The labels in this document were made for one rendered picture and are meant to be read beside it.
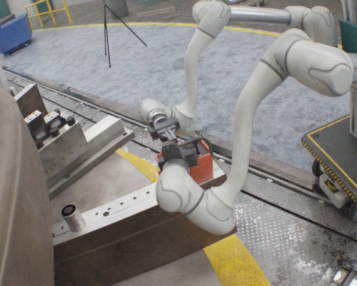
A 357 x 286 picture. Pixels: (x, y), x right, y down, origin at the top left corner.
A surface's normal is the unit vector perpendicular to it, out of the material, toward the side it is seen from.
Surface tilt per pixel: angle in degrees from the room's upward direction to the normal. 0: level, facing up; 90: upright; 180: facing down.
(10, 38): 90
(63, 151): 90
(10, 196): 3
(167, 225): 90
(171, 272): 0
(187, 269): 0
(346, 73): 91
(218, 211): 65
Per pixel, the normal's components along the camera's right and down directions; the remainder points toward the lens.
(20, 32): 0.39, 0.45
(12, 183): -0.18, -0.81
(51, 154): 0.67, 0.28
